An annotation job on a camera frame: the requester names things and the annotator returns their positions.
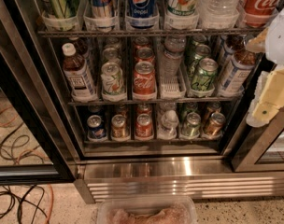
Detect front coca-cola can middle shelf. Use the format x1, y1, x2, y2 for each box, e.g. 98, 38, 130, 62
134, 62, 155, 95

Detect blue pepsi can bottom shelf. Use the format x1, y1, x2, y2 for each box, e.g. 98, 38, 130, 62
87, 115, 107, 139

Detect green can bottom shelf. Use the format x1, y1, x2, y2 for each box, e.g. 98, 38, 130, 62
181, 112, 201, 137

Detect front green ginger ale can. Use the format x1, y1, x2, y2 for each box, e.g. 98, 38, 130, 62
191, 58, 218, 91

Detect iced tea bottle white cap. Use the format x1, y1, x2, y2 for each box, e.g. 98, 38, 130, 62
62, 43, 97, 102

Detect water bottle top shelf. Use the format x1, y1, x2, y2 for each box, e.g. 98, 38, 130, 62
200, 0, 245, 17

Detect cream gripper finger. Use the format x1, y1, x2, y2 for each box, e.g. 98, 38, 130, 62
246, 65, 284, 128
246, 28, 268, 53

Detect coca-cola can shelf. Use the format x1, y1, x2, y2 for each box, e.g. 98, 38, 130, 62
135, 48, 155, 63
134, 62, 155, 95
244, 0, 279, 27

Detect clear water bottle middle shelf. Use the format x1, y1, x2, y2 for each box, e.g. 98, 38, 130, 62
161, 35, 186, 77

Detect black fridge door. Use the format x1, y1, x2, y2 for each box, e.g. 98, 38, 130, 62
0, 0, 78, 185

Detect coca-cola can top shelf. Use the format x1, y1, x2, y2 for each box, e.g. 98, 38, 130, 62
244, 0, 279, 27

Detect clear plastic food container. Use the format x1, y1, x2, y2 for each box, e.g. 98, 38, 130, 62
96, 195, 198, 224

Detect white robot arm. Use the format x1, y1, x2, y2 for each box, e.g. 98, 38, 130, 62
246, 8, 284, 127

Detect front 7up can middle shelf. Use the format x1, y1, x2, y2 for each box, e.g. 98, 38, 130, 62
101, 62, 124, 95

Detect red can bottom shelf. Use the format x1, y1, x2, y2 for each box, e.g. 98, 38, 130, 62
135, 114, 152, 138

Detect right rear tea bottle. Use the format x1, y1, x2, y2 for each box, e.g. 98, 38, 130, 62
217, 35, 244, 69

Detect black and orange floor cables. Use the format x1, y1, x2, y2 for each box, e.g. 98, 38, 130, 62
0, 96, 54, 224

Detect red bull can top shelf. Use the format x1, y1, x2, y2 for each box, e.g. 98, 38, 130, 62
92, 0, 115, 19

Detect water bottle bottom shelf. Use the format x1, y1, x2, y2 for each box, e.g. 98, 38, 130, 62
158, 110, 179, 140

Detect gold can bottom shelf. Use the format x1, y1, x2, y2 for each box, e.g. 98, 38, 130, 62
111, 115, 129, 138

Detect pepsi can top shelf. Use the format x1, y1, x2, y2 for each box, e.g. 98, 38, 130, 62
128, 0, 155, 18

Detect bronze can bottom right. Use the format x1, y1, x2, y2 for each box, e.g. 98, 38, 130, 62
203, 112, 226, 135

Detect right front tea bottle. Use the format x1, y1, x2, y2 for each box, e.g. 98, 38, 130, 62
218, 49, 256, 92

